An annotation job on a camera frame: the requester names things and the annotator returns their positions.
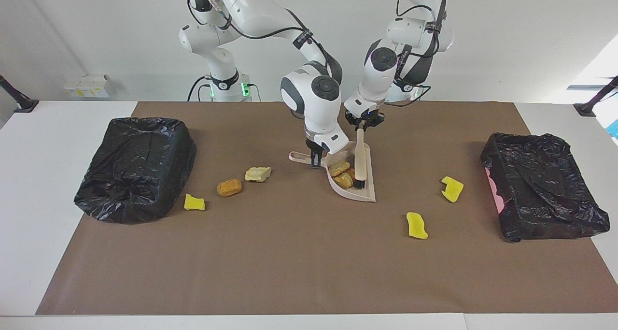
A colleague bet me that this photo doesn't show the beige hand brush black bristles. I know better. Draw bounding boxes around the beige hand brush black bristles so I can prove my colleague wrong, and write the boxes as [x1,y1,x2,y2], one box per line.
[354,128,366,189]

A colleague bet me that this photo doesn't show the beige plastic dustpan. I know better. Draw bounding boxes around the beige plastic dustpan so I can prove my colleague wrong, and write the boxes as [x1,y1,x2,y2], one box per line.
[289,142,376,203]

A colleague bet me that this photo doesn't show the pale yellow chunk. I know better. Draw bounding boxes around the pale yellow chunk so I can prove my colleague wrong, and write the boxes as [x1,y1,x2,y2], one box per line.
[245,167,272,183]

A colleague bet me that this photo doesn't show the brown bread roll toy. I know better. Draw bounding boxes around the brown bread roll toy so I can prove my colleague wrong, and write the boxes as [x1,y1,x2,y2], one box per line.
[216,178,242,198]

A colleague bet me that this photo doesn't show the yellow sponge piece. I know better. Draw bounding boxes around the yellow sponge piece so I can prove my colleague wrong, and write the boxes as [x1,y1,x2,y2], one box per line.
[440,176,464,203]
[406,212,429,240]

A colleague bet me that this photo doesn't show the pink bin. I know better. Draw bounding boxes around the pink bin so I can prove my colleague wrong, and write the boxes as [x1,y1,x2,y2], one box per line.
[487,168,505,214]

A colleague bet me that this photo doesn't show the right black bagged bin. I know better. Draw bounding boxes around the right black bagged bin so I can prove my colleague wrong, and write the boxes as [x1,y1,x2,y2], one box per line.
[480,132,611,243]

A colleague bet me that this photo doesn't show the black plastic trash bag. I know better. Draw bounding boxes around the black plastic trash bag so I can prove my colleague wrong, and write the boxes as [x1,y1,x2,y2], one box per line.
[73,117,197,224]

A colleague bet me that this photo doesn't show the brown paper table mat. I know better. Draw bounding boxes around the brown paper table mat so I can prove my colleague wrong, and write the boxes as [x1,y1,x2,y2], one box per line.
[35,101,618,316]

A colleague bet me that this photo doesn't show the black clamp stand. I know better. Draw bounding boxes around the black clamp stand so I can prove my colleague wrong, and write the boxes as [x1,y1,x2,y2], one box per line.
[0,75,40,114]
[574,76,618,117]

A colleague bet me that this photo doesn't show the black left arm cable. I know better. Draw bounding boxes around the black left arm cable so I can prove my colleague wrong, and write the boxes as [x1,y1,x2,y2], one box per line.
[386,0,447,107]

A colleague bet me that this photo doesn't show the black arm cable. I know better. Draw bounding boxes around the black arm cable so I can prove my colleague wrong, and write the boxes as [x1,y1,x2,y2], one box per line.
[186,0,344,86]
[386,0,447,107]

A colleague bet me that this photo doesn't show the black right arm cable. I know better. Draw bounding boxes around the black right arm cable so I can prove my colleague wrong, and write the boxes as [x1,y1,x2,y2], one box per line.
[186,0,344,86]

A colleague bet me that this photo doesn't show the black right base cable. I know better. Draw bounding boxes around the black right base cable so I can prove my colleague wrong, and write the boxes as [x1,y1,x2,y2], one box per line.
[187,75,209,102]

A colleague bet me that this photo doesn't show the white wall power boxes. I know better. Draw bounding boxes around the white wall power boxes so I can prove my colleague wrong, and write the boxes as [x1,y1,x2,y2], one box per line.
[63,74,111,98]

